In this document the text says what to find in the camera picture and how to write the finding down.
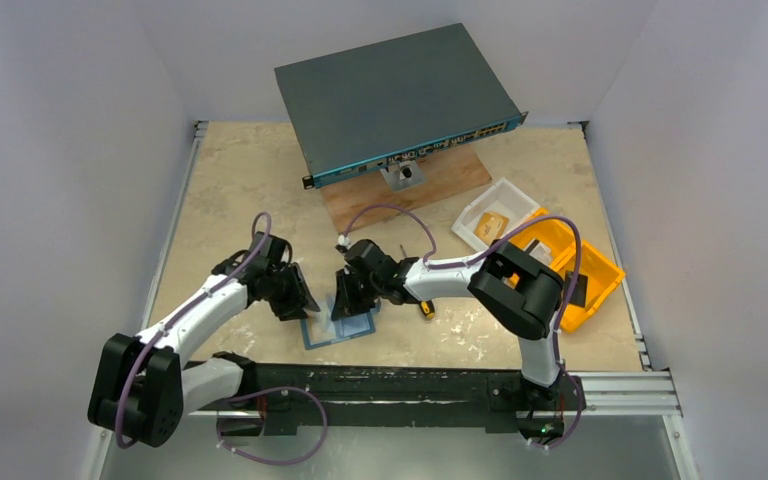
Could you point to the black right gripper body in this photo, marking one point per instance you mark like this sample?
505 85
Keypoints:
352 285

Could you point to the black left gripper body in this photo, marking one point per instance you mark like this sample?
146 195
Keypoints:
286 293

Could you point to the blue card holder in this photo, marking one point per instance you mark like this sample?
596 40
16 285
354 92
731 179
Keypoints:
319 331

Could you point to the gold credit card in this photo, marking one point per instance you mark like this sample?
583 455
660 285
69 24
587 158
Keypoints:
490 226

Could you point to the white credit card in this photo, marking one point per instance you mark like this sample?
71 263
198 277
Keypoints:
540 252

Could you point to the black credit card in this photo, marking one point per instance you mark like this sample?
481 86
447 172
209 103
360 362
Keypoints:
578 297

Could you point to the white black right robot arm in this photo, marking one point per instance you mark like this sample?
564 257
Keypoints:
522 294

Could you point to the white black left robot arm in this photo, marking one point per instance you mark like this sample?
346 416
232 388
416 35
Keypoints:
147 382

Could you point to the brown wooden board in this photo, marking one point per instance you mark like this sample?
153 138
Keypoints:
447 174

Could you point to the clear plastic bin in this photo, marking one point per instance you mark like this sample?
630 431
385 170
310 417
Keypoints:
502 197

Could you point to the orange plastic divided bin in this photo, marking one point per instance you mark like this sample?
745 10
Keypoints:
604 275

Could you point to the yellow black handled screwdriver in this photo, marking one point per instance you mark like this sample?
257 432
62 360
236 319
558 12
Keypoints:
427 308

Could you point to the small grey metal bracket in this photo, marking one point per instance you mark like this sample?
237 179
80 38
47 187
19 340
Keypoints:
403 176

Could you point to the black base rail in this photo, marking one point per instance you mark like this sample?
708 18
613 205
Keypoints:
287 396

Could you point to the grey network switch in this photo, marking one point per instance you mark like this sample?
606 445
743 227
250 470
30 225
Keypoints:
377 106

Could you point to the aluminium frame rail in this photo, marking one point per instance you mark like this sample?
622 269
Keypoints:
645 393

